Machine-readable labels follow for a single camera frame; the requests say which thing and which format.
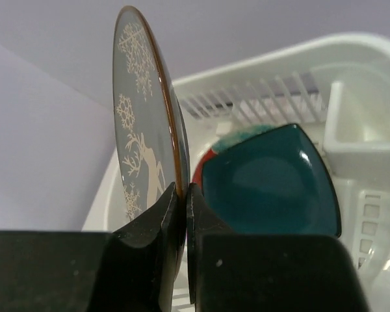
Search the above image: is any white plastic dish basket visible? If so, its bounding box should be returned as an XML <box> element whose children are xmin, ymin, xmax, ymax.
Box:
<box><xmin>83</xmin><ymin>34</ymin><xmax>390</xmax><ymax>311</ymax></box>

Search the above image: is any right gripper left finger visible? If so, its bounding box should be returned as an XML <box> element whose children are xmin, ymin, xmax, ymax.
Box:
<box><xmin>0</xmin><ymin>183</ymin><xmax>185</xmax><ymax>311</ymax></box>

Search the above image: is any grey reindeer round plate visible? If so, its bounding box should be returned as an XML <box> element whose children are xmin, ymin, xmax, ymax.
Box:
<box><xmin>112</xmin><ymin>5</ymin><xmax>192</xmax><ymax>222</ymax></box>

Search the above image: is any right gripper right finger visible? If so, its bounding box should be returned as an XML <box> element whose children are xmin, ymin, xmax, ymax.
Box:
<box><xmin>187</xmin><ymin>183</ymin><xmax>370</xmax><ymax>311</ymax></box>

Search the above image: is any dark teal square plate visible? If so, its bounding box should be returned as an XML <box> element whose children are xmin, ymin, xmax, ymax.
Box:
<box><xmin>202</xmin><ymin>123</ymin><xmax>342</xmax><ymax>237</ymax></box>

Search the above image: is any red and teal round plate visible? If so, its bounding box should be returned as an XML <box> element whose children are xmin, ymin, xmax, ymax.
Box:
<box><xmin>192</xmin><ymin>124</ymin><xmax>276</xmax><ymax>189</ymax></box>

